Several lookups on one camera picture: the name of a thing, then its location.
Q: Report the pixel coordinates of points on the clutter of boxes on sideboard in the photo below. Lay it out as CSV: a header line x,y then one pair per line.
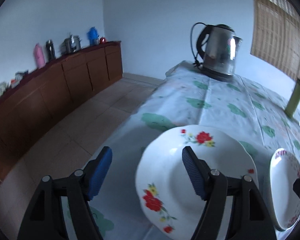
x,y
5,86

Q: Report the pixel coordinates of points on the blue thermos jug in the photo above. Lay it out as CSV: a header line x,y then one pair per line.
x,y
93,36

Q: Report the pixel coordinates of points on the white tablecloth green clouds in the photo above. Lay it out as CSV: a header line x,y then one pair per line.
x,y
246,111

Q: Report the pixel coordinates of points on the pink thermos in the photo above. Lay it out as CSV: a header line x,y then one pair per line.
x,y
39,56

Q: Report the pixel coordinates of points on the brown wooden sideboard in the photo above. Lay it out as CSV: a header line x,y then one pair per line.
x,y
47,95

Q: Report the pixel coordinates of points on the small red apple ornament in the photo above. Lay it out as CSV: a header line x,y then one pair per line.
x,y
102,40

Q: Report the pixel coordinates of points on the red flower white plate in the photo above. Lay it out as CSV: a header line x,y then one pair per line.
x,y
166,194

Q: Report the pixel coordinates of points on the green insulated bottle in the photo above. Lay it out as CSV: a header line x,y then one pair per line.
x,y
293,101

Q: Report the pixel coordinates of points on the stainless steel electric kettle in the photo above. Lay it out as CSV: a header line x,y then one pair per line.
x,y
215,51

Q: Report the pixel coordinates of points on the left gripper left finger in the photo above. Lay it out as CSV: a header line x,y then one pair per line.
x,y
81,187

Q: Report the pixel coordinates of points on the steel cooking pot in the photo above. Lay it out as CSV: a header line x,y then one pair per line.
x,y
70,45

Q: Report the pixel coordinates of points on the black steel thermos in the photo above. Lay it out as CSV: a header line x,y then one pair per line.
x,y
50,50

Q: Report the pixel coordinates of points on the pink floral rimmed plate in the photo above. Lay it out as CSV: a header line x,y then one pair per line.
x,y
284,202

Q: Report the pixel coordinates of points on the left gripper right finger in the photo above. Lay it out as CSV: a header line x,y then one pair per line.
x,y
211,185

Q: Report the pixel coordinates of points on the bamboo window blind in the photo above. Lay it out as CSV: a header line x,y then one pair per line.
x,y
276,35

